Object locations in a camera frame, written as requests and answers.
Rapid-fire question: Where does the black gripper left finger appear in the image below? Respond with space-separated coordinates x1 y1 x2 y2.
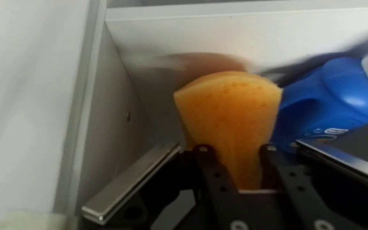
191 143 255 230

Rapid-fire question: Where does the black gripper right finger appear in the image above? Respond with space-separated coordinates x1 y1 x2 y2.
260 142 357 230

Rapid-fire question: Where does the orange sponge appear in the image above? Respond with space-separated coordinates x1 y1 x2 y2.
173 70 285 192

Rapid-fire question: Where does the white cupboard door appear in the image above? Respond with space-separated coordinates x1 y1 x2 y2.
0 0 94 230

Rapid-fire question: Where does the blue detergent bottle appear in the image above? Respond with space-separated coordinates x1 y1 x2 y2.
273 28 368 153

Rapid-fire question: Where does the white toy kitchen set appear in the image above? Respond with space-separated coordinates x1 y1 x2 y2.
0 0 368 230

